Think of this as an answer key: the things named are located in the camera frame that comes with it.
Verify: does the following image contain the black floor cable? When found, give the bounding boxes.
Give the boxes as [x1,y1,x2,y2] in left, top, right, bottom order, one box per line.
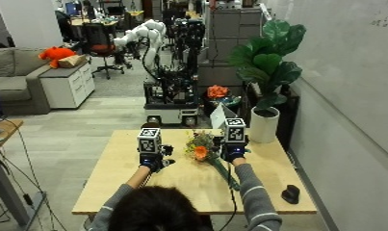
[0,118,58,231]

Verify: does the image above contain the large green leafy plant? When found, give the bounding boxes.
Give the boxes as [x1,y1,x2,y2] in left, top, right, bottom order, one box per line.
[229,18,309,112]

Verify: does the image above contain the person's right hand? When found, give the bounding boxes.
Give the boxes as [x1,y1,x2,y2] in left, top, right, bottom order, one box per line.
[213,136,252,164]

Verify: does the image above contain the wooden side desk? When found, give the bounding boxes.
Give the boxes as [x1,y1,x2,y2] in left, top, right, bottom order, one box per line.
[0,118,50,227]

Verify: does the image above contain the black computer mouse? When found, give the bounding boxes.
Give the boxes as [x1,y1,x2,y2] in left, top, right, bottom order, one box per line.
[281,184,301,205]

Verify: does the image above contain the white marker cube right glove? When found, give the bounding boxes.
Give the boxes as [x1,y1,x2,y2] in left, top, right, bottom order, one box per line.
[224,117,249,144]

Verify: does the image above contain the white plant pot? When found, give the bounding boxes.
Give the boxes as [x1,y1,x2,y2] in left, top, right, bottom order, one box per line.
[249,105,282,144]

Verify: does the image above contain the orange artificial flowers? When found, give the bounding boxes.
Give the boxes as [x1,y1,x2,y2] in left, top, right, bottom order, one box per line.
[207,84,231,100]

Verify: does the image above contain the person's left hand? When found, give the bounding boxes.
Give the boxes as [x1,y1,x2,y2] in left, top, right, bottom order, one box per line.
[139,143,177,174]

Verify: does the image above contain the white drawer cabinet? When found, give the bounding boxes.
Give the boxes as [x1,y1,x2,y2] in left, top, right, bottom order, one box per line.
[39,61,98,110]

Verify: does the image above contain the grey sofa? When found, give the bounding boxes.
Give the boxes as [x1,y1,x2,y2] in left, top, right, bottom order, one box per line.
[0,47,54,116]

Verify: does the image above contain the black office chair red seat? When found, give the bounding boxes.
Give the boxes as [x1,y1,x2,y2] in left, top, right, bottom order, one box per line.
[82,21,127,81]

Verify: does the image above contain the white folded card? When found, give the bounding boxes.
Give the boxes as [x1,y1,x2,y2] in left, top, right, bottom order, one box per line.
[209,102,240,130]

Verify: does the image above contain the white wall board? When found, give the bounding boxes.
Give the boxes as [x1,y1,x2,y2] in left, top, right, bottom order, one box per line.
[265,0,388,164]

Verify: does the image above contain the orange plush toy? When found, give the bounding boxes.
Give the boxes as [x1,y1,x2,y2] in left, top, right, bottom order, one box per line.
[38,45,79,69]

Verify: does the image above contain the flower bouquet with orange bloom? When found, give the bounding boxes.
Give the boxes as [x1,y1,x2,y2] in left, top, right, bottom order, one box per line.
[184,129,243,193]

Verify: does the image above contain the white marker cube left glove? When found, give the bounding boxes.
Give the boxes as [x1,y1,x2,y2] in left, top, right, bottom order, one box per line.
[136,127,163,155]

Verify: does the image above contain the black glove cable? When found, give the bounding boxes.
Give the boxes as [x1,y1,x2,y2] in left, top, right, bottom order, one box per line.
[219,163,240,231]

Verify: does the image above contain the white marker cube glove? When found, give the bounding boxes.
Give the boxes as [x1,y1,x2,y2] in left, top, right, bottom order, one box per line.
[224,117,249,144]
[136,127,163,155]

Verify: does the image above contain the grey filing cabinets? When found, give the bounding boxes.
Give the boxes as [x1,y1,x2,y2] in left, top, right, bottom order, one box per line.
[196,7,265,97]

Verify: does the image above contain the brown paper bag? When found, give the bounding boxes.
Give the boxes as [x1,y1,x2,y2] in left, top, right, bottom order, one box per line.
[56,54,88,69]

